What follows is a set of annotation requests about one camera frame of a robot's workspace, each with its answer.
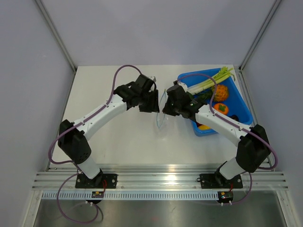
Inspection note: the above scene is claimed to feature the clear zip top bag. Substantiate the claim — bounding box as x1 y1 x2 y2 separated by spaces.
155 89 169 140

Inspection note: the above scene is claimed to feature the blue plastic tray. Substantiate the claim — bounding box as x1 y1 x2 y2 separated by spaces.
177 66 252 125

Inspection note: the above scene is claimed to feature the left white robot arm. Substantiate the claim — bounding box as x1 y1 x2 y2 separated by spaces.
58 74 160 188

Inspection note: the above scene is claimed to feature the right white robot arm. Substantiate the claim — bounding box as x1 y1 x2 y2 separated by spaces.
163 85 271 187

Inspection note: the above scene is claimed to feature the yellow mango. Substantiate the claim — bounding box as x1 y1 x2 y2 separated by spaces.
198 125 211 131

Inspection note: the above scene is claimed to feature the orange persimmon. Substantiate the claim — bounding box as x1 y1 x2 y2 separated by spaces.
214 103 229 115

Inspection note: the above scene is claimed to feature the orange toy pineapple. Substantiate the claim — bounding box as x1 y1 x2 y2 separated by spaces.
197 85 229 102

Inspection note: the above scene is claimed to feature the green celery stalk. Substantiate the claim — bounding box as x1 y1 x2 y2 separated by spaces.
187 66 235 95

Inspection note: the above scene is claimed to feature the dark purple fruit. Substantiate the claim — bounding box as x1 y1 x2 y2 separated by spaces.
229 114 240 122

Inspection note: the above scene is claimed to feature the right circuit board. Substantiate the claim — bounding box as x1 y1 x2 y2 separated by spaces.
218 191 234 203

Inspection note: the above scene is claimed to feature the circuit board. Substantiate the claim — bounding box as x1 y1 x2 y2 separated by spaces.
218 191 234 203
91 191 104 198

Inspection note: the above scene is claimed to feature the left circuit board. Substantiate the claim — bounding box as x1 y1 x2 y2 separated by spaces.
91 191 104 198

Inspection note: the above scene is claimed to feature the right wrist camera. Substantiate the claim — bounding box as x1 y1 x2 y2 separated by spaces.
173 81 188 91

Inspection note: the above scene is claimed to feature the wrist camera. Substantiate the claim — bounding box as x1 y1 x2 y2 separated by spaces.
173 81 188 91
148 76 156 82

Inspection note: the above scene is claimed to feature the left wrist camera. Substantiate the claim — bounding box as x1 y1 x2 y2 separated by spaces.
148 76 156 82

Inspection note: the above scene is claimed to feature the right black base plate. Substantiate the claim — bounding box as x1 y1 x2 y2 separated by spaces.
196 173 243 189

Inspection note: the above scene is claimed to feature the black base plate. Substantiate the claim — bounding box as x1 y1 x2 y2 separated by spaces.
75 173 118 189
196 173 243 189

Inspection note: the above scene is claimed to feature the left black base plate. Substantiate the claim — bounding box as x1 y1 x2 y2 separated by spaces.
75 173 118 189

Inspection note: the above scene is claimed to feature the aluminium mounting rail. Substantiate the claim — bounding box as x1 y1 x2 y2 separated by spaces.
32 164 289 191

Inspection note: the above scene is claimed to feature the right aluminium frame post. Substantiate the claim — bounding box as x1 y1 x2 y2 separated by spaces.
239 0 284 72

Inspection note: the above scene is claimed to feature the aluminium frame post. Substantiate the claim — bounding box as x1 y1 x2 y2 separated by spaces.
239 0 284 72
33 0 77 74

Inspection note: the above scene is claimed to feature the white slotted cable duct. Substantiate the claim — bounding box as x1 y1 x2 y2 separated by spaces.
42 191 218 201

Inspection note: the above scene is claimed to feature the left aluminium frame post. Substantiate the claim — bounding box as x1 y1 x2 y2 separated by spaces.
33 0 77 74

